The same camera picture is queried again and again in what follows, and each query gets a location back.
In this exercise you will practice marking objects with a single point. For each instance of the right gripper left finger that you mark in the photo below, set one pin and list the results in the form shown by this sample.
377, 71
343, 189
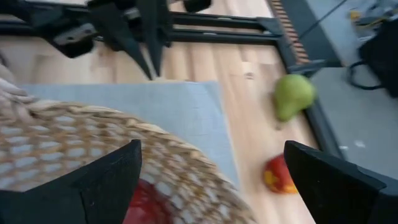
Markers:
77, 205

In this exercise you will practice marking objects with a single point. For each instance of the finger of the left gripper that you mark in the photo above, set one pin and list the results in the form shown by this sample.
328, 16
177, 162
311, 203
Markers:
155, 37
124, 37

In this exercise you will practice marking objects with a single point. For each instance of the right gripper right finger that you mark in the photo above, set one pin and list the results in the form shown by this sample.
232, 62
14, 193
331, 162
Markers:
342, 199

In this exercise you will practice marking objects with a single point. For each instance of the red orange tomato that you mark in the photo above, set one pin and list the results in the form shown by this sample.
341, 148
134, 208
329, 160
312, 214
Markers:
146, 205

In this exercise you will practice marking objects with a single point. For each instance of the red and yellow apple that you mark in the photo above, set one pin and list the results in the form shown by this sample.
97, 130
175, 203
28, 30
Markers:
276, 177

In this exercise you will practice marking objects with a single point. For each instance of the green pear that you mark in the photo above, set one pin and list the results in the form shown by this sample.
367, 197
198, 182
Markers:
292, 96

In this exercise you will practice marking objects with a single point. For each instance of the grey woven placemat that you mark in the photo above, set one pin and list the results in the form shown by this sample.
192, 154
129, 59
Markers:
155, 99

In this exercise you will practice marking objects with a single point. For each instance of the black hazard striped floor mat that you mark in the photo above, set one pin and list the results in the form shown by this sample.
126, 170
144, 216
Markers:
292, 37

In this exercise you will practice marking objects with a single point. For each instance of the black metal table frame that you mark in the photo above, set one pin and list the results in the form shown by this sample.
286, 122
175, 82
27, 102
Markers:
217, 37

